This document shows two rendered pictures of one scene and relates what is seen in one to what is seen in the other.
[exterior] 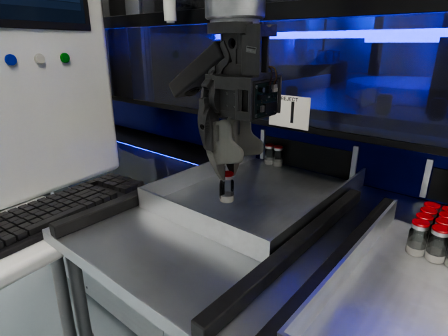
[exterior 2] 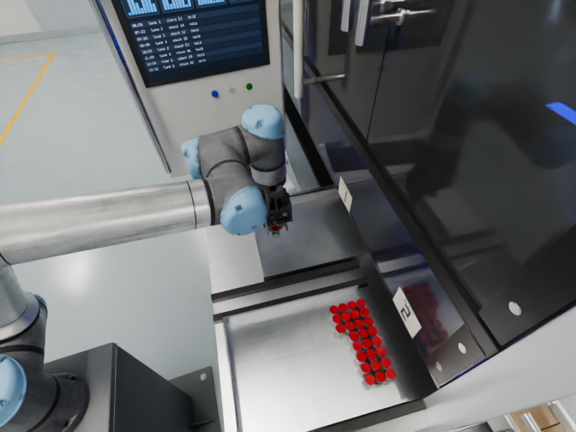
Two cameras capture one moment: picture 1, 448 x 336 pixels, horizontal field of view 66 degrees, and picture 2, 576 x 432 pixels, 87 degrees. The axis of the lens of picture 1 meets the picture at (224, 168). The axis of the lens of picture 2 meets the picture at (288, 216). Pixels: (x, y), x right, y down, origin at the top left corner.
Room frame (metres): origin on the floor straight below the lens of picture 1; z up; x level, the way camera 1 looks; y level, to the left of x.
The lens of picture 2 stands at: (0.10, -0.35, 1.62)
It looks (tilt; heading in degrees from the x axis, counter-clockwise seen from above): 50 degrees down; 38
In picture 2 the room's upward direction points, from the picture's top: 3 degrees counter-clockwise
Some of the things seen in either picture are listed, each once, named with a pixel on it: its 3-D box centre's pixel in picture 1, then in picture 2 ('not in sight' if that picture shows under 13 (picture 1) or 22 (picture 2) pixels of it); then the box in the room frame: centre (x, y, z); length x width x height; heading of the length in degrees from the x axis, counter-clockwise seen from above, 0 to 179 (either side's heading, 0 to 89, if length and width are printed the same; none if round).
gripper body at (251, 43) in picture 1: (239, 73); (273, 196); (0.46, -0.02, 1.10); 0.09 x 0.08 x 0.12; 50
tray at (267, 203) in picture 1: (259, 186); (311, 229); (0.57, -0.06, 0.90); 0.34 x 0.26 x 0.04; 140
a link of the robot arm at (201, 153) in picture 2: not in sight; (218, 159); (0.37, 0.02, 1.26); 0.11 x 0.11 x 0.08; 61
